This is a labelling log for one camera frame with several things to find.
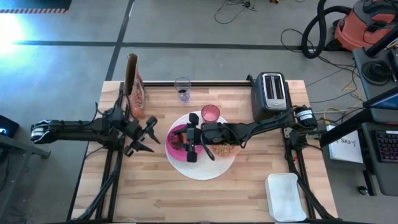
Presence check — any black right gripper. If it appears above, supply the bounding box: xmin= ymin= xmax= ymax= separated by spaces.
xmin=171 ymin=112 xmax=225 ymax=163

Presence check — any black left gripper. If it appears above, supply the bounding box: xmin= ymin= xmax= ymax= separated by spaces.
xmin=124 ymin=116 xmax=162 ymax=157

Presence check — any magenta plate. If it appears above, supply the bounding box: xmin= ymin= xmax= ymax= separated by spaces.
xmin=165 ymin=124 xmax=206 ymax=161

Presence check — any round white woven placemat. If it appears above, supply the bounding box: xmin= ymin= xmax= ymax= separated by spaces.
xmin=165 ymin=111 xmax=240 ymax=181

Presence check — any pink faceted tumbler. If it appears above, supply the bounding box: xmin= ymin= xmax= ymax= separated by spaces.
xmin=200 ymin=105 xmax=221 ymax=124

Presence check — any cereal box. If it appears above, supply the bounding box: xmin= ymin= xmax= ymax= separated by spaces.
xmin=124 ymin=53 xmax=147 ymax=119

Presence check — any brown cereal heap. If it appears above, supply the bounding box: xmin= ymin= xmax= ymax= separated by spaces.
xmin=211 ymin=143 xmax=236 ymax=157

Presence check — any clear drinking glass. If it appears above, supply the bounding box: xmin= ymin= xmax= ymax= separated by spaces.
xmin=174 ymin=77 xmax=192 ymax=103

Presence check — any black toaster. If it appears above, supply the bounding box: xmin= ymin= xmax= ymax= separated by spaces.
xmin=251 ymin=72 xmax=292 ymax=123

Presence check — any white rectangular tray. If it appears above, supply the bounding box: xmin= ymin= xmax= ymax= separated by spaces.
xmin=264 ymin=172 xmax=308 ymax=222

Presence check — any grey metal bench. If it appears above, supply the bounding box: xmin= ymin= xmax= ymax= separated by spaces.
xmin=0 ymin=133 xmax=51 ymax=224

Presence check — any black box device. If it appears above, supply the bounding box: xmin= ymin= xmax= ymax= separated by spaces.
xmin=0 ymin=114 xmax=20 ymax=138

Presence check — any white paper sheet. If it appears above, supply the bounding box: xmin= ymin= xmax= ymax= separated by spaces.
xmin=328 ymin=124 xmax=364 ymax=164

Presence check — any grey desk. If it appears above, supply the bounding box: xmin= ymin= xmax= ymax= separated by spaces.
xmin=353 ymin=46 xmax=398 ymax=124
xmin=362 ymin=122 xmax=398 ymax=197

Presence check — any black keyboard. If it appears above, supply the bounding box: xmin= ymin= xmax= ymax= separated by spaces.
xmin=374 ymin=129 xmax=398 ymax=163

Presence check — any tilted blue-screen monitor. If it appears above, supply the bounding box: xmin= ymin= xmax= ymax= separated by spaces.
xmin=362 ymin=85 xmax=398 ymax=110

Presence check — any orange shop vacuum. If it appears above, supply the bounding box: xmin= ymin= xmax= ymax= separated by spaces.
xmin=334 ymin=0 xmax=398 ymax=52

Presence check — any black monitor pole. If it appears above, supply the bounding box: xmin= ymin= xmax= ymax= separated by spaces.
xmin=365 ymin=24 xmax=398 ymax=58

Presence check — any black floor cable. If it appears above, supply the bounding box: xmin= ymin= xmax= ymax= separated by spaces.
xmin=213 ymin=0 xmax=257 ymax=25

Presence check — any black slanted frame post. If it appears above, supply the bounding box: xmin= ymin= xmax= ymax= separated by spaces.
xmin=319 ymin=107 xmax=374 ymax=147

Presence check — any black vacuum hose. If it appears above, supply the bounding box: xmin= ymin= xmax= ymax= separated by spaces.
xmin=300 ymin=0 xmax=352 ymax=59

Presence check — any coiled black cable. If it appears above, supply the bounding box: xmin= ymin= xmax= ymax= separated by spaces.
xmin=361 ymin=60 xmax=392 ymax=86

